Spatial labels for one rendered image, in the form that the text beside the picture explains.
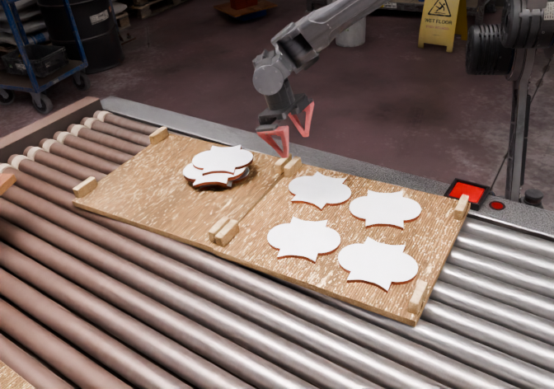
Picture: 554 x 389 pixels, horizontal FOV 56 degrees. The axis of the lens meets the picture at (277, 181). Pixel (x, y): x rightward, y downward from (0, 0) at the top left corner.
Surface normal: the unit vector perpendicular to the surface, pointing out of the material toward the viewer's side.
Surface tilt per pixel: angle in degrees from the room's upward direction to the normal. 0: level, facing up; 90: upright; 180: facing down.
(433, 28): 78
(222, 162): 0
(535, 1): 90
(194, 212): 0
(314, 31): 97
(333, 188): 0
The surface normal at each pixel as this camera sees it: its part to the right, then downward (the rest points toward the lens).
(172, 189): -0.09, -0.83
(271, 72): -0.01, 0.44
